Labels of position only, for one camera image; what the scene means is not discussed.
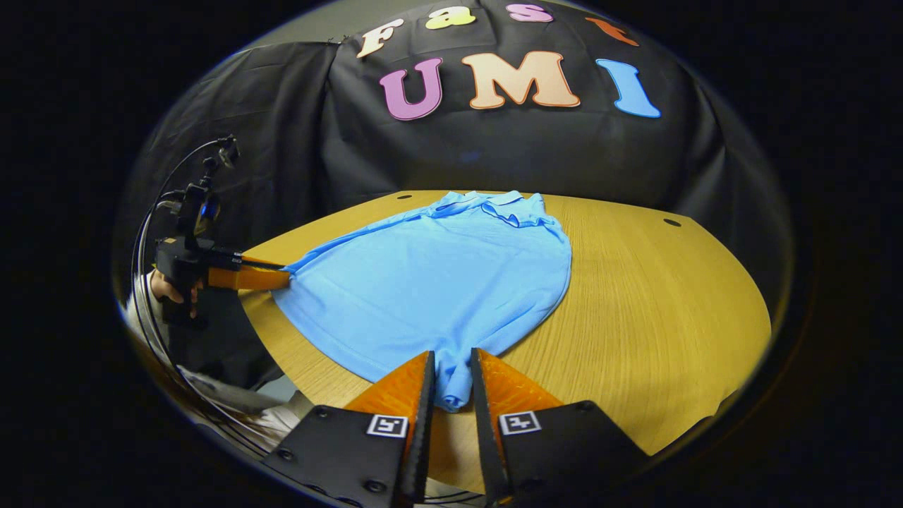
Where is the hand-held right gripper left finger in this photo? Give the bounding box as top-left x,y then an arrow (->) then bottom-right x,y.
262,351 -> 436,508

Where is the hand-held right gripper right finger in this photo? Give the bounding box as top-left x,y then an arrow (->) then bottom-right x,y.
471,348 -> 650,505

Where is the light blue T-shirt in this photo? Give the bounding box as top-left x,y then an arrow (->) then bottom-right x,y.
272,189 -> 573,413

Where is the black backdrop cloth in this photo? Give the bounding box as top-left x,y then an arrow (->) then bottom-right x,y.
113,0 -> 794,389

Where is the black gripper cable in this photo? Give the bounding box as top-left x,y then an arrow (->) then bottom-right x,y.
131,138 -> 283,459

